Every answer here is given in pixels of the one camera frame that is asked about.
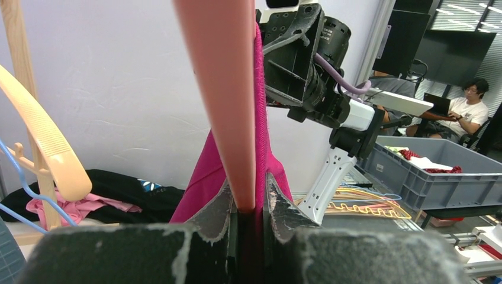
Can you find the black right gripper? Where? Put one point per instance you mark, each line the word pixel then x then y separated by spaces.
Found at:
pixel 293 80

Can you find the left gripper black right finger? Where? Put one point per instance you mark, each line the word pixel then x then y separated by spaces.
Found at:
pixel 297 250

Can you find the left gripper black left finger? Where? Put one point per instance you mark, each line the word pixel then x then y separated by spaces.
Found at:
pixel 196 251

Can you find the magenta skirt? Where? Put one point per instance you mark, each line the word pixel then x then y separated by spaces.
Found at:
pixel 209 174

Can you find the pink hanger hook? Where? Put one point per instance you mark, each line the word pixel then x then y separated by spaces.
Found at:
pixel 220 37

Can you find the beige wooden hanger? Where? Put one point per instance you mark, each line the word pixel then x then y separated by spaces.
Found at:
pixel 62 163

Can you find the light blue hanger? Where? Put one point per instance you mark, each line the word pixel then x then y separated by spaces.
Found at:
pixel 32 194

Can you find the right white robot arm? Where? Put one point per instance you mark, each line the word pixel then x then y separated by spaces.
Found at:
pixel 356 137

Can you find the black garment pile with flower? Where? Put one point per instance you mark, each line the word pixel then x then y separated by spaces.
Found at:
pixel 158 203

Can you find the hangers bundle in corner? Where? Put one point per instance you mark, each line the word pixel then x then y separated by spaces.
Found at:
pixel 350 200

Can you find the black monitor screen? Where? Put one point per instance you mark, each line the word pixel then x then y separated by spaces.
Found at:
pixel 452 57

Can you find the red and white cloth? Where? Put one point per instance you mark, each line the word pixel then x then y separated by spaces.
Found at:
pixel 423 163

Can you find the pink cloth on pile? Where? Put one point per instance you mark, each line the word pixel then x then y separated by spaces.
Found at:
pixel 79 210

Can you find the seated person in white shirt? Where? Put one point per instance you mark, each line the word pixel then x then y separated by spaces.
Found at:
pixel 467 114

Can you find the grey plastic storage crate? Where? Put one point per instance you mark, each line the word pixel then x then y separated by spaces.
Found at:
pixel 478 184

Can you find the wooden clothes rack frame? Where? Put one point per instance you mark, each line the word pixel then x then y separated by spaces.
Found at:
pixel 15 30

